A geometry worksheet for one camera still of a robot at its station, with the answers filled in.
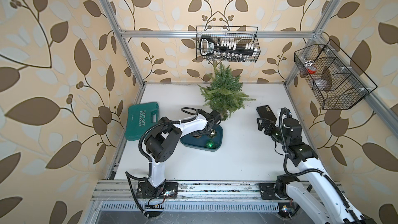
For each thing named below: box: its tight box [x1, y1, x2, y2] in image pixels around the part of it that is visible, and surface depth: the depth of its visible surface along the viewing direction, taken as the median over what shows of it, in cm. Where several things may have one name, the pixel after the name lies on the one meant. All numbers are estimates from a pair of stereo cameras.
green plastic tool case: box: [124, 101, 160, 142], surface depth 101 cm
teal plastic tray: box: [179, 124, 224, 152], surface depth 90 cm
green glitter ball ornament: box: [205, 139, 216, 149], surface depth 87 cm
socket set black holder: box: [199, 36, 259, 58], surface depth 86 cm
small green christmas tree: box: [197, 63, 257, 121], surface depth 80 cm
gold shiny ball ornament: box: [209, 128, 216, 138], surface depth 91 cm
